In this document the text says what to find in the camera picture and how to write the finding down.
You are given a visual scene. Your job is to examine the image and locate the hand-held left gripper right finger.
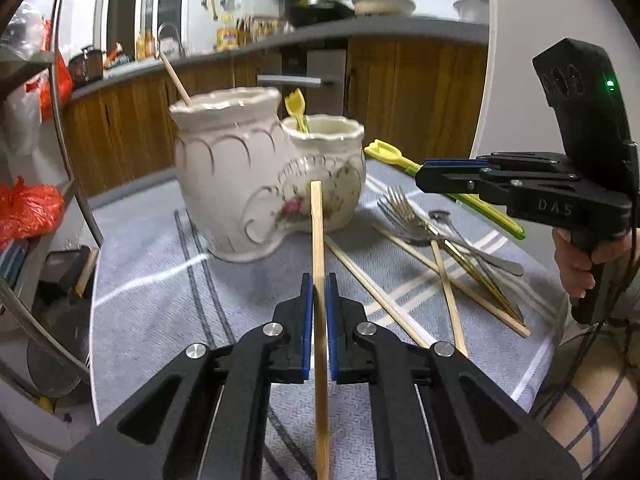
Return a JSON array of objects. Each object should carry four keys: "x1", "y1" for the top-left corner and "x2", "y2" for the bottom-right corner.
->
[{"x1": 325, "y1": 272, "x2": 583, "y2": 480}]

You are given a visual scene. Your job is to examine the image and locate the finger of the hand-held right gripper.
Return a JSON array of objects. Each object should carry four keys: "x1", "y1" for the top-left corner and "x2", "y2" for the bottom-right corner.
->
[
  {"x1": 424, "y1": 152, "x2": 571, "y2": 173},
  {"x1": 415, "y1": 160, "x2": 583, "y2": 196}
]

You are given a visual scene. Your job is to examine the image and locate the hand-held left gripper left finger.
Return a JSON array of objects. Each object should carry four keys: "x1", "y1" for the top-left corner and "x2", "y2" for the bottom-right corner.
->
[{"x1": 54, "y1": 272, "x2": 315, "y2": 480}]

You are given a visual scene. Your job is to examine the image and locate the gold handled steel fork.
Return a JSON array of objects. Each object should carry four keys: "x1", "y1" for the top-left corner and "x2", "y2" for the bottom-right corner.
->
[
  {"x1": 387, "y1": 195, "x2": 516, "y2": 311},
  {"x1": 377, "y1": 185, "x2": 525, "y2": 323}
]

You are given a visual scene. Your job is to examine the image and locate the wooden chopstick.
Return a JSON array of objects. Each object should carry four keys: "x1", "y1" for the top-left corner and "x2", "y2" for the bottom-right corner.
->
[
  {"x1": 373, "y1": 223, "x2": 532, "y2": 338},
  {"x1": 310, "y1": 181, "x2": 331, "y2": 480},
  {"x1": 159, "y1": 52, "x2": 192, "y2": 108},
  {"x1": 430, "y1": 239, "x2": 469, "y2": 358},
  {"x1": 324, "y1": 236, "x2": 432, "y2": 351}
]

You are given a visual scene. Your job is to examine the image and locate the steel spoon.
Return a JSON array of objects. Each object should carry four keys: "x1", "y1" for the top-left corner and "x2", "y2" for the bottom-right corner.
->
[
  {"x1": 429, "y1": 209, "x2": 525, "y2": 277},
  {"x1": 404, "y1": 232, "x2": 501, "y2": 268}
]

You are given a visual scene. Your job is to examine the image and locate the yellow green plastic spoon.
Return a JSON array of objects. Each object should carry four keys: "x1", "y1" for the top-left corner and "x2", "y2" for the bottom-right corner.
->
[{"x1": 364, "y1": 139, "x2": 527, "y2": 240}]

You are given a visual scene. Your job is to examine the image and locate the white ceramic double utensil holder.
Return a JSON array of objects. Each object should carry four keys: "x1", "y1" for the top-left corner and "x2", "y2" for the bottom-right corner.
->
[{"x1": 169, "y1": 86, "x2": 367, "y2": 263}]

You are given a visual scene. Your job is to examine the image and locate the person's right forearm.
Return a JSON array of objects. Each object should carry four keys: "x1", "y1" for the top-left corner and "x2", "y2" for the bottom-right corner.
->
[{"x1": 597, "y1": 255, "x2": 640, "y2": 327}]

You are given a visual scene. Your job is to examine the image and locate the person's right hand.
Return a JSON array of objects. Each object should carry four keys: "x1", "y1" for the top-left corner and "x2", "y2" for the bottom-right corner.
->
[{"x1": 552, "y1": 227, "x2": 597, "y2": 302}]

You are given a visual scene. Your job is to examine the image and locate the wooden base cabinets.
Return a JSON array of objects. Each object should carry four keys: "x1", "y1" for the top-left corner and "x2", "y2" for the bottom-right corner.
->
[{"x1": 62, "y1": 35, "x2": 490, "y2": 200}]

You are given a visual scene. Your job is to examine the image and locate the grey kitchen counter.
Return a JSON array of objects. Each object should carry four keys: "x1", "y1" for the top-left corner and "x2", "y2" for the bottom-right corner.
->
[{"x1": 70, "y1": 16, "x2": 490, "y2": 106}]

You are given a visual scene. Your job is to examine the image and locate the white pot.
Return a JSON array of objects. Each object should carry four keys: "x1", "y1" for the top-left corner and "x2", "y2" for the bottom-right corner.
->
[{"x1": 452, "y1": 0, "x2": 490, "y2": 24}]

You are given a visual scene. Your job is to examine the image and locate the grey striped towel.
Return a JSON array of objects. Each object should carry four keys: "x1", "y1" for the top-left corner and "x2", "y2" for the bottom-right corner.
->
[{"x1": 90, "y1": 157, "x2": 571, "y2": 480}]

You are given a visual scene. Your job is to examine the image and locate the built-in steel cabinet appliance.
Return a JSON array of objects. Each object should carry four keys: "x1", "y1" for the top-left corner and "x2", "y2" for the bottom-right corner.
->
[{"x1": 256, "y1": 49, "x2": 347, "y2": 117}]

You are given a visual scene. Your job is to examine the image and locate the black wok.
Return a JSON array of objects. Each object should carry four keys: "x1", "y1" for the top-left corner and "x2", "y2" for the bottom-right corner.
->
[{"x1": 289, "y1": 0, "x2": 356, "y2": 29}]

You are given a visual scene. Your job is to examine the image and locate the condiment bottle rack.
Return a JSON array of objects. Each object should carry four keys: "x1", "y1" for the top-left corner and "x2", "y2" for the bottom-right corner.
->
[{"x1": 237, "y1": 15, "x2": 295, "y2": 45}]

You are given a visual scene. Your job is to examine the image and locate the black box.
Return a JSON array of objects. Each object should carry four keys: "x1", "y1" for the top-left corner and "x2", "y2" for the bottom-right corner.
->
[{"x1": 36, "y1": 245, "x2": 99, "y2": 307}]

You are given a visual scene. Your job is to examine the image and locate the yellow oil bottle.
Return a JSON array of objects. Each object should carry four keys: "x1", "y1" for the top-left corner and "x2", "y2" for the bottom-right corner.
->
[{"x1": 216, "y1": 14, "x2": 241, "y2": 52}]

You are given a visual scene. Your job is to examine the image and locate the person's plaid clothed leg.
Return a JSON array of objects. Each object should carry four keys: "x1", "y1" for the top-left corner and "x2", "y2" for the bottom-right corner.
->
[{"x1": 529, "y1": 329, "x2": 640, "y2": 477}]

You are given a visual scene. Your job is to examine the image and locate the crumpled red plastic bag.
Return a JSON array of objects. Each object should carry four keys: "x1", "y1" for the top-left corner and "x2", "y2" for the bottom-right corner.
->
[{"x1": 0, "y1": 176, "x2": 67, "y2": 252}]

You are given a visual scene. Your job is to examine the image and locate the steel faucet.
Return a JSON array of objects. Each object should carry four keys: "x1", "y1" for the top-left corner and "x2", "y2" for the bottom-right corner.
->
[{"x1": 157, "y1": 23, "x2": 184, "y2": 59}]

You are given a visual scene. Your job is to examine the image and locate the metal shelf rack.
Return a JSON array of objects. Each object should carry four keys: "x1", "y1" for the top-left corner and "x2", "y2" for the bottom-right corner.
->
[{"x1": 0, "y1": 0, "x2": 103, "y2": 411}]

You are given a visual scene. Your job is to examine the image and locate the yellow bottles by sink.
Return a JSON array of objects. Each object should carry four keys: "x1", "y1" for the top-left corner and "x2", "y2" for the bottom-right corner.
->
[{"x1": 135, "y1": 29, "x2": 157, "y2": 61}]

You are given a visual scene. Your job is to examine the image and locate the dark pressure cooker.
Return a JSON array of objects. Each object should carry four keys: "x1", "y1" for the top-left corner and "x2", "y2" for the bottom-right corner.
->
[{"x1": 67, "y1": 44, "x2": 104, "y2": 84}]

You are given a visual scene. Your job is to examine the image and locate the kitchen window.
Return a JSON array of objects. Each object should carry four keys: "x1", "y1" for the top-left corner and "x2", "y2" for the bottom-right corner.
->
[{"x1": 106, "y1": 0, "x2": 190, "y2": 58}]

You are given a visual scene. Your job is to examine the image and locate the hanging red plastic bag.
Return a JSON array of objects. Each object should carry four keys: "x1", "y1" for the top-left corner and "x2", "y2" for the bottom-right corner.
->
[{"x1": 25, "y1": 19, "x2": 74, "y2": 122}]

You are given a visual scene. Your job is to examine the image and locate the clear plastic bag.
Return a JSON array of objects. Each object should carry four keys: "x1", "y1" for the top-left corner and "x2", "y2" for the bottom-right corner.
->
[{"x1": 0, "y1": 1, "x2": 52, "y2": 63}]

